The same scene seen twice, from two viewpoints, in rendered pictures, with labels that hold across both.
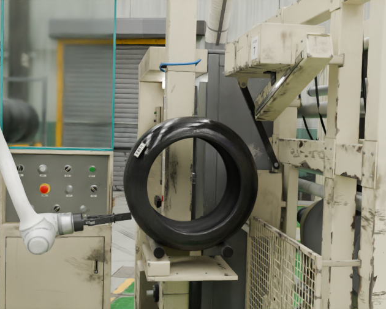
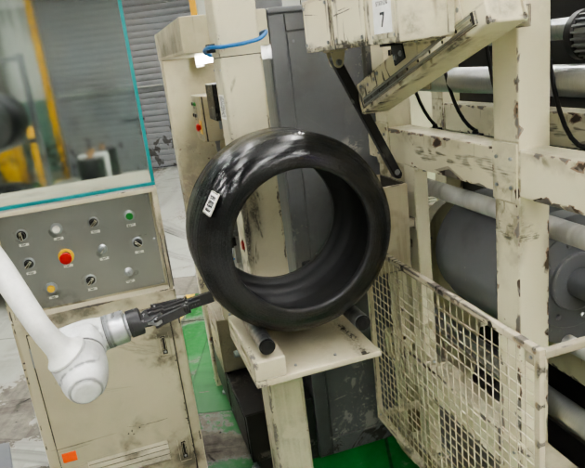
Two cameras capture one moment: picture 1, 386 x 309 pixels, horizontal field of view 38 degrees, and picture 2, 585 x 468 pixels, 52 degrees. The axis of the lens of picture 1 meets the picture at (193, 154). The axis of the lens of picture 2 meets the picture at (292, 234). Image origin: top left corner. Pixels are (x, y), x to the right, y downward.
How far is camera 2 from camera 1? 0.82 m
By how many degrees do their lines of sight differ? 15
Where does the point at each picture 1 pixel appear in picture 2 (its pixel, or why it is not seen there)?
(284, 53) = (436, 19)
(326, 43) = not seen: outside the picture
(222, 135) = (332, 158)
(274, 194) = (399, 214)
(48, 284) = not seen: hidden behind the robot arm
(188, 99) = (258, 97)
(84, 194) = (125, 253)
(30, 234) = (69, 378)
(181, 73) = (241, 58)
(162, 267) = (276, 365)
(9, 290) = (50, 403)
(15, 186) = (23, 305)
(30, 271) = not seen: hidden behind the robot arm
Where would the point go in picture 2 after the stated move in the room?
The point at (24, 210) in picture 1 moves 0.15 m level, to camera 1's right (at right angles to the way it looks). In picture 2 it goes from (50, 341) to (116, 330)
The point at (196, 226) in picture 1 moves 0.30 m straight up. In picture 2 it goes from (302, 279) to (291, 188)
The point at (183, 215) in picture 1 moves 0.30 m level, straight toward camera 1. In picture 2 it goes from (278, 265) to (292, 298)
